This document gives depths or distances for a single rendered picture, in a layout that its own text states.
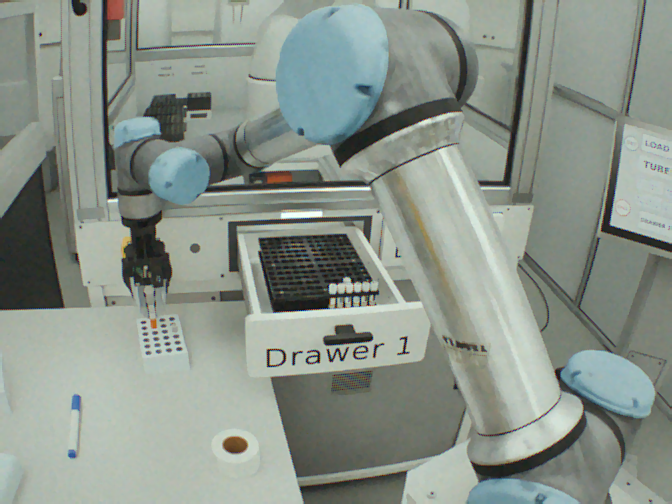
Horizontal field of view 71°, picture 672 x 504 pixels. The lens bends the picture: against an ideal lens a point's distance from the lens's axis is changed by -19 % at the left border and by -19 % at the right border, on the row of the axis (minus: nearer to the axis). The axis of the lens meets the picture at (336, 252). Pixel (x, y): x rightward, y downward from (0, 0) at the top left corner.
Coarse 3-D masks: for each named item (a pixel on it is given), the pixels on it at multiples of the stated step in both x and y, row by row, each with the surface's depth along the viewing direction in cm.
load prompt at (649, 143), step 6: (642, 132) 113; (642, 138) 113; (648, 138) 112; (654, 138) 112; (660, 138) 111; (642, 144) 113; (648, 144) 112; (654, 144) 112; (660, 144) 111; (666, 144) 111; (642, 150) 112; (648, 150) 112; (654, 150) 111; (660, 150) 111; (666, 150) 110; (660, 156) 111; (666, 156) 110
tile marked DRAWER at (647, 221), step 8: (640, 216) 109; (648, 216) 108; (656, 216) 108; (664, 216) 107; (640, 224) 108; (648, 224) 108; (656, 224) 107; (664, 224) 107; (656, 232) 107; (664, 232) 106
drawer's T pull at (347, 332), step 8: (336, 328) 83; (344, 328) 83; (352, 328) 83; (328, 336) 81; (336, 336) 81; (344, 336) 81; (352, 336) 82; (360, 336) 82; (368, 336) 82; (328, 344) 81; (336, 344) 81; (344, 344) 82
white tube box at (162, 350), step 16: (144, 320) 99; (160, 320) 101; (176, 320) 100; (144, 336) 95; (160, 336) 96; (176, 336) 97; (144, 352) 91; (160, 352) 93; (176, 352) 92; (144, 368) 90; (160, 368) 92; (176, 368) 93
